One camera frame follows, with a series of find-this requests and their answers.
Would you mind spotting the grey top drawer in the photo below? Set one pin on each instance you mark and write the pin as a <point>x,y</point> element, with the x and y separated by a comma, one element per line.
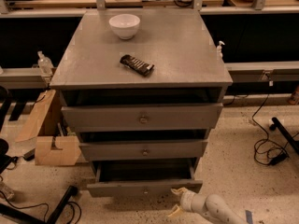
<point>116,118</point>

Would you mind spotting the grey drawer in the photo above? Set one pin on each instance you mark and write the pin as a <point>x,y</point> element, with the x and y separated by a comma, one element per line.
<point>142,177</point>
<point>143,150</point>
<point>116,118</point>

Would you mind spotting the grey middle drawer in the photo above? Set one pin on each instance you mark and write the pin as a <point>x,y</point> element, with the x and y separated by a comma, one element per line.
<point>143,150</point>

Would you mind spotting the grey drawer cabinet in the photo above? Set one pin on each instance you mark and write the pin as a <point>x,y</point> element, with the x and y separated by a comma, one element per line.
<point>187,69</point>

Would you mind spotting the grey bottom drawer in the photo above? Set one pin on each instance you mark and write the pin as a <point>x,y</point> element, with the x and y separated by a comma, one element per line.
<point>142,177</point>

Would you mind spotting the dark striped snack packet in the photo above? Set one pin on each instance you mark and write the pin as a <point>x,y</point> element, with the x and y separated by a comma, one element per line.
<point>137,65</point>

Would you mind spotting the white ceramic bowl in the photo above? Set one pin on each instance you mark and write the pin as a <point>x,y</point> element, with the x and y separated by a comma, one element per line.
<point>124,26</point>

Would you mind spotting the clear sanitizer bottle left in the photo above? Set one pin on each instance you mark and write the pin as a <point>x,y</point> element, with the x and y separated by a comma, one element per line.
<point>45,64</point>

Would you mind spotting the black stand leg right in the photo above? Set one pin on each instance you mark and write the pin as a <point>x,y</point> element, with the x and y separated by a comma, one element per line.
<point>285,133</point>

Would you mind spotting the cardboard box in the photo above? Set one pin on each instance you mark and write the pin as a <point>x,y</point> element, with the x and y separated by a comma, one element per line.
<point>42,126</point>

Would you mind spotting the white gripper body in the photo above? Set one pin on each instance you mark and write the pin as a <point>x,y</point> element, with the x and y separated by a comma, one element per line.
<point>187,200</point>

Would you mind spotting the white pump bottle right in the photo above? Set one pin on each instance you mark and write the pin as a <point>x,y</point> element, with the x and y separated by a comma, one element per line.
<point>219,48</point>

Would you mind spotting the black chair base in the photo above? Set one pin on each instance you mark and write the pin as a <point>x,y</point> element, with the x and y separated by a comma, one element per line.
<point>8,154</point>

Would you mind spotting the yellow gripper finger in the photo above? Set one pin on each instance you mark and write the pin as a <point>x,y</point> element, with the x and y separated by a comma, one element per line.
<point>179,191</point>
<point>176,211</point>

